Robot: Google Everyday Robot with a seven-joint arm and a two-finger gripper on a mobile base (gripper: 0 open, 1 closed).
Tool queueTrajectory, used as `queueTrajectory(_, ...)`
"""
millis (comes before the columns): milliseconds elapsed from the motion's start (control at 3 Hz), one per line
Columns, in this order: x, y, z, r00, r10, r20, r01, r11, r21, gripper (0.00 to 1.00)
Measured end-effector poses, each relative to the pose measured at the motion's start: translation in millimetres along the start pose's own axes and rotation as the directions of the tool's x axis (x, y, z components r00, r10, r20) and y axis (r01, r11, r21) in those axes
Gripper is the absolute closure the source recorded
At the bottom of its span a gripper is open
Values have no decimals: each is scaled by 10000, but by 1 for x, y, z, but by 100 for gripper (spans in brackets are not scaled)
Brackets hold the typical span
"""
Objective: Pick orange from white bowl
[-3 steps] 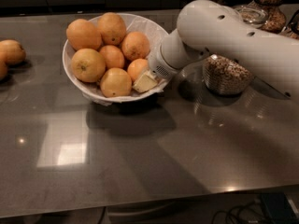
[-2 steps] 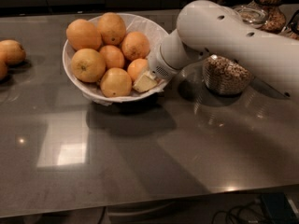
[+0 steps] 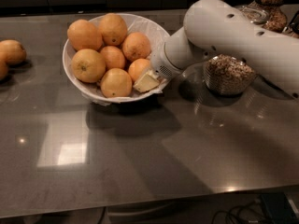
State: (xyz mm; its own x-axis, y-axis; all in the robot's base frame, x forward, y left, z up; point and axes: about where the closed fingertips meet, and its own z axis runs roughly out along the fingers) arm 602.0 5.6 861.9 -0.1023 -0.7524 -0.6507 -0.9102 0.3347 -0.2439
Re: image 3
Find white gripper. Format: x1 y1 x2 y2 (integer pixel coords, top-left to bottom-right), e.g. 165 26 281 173
134 43 182 92

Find orange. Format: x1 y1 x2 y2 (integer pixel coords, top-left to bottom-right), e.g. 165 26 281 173
67 20 103 50
98 13 127 46
100 46 126 69
100 68 133 98
128 59 150 81
0 61 8 80
71 49 106 83
121 32 151 62
0 40 27 65

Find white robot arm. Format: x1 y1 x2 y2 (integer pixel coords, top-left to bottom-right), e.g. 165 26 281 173
134 0 299 98

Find white bowl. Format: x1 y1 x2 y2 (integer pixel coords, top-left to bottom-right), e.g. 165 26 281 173
62 12 171 105

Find front glass cereal jar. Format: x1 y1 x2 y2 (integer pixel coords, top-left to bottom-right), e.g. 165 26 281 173
204 54 257 96

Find back right glass jar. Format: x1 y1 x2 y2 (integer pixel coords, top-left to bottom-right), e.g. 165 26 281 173
236 0 287 33

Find black box under table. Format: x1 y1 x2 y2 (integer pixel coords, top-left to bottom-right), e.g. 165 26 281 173
259 192 299 224

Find black cables under table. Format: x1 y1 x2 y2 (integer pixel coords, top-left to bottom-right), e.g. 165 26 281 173
211 199 265 224

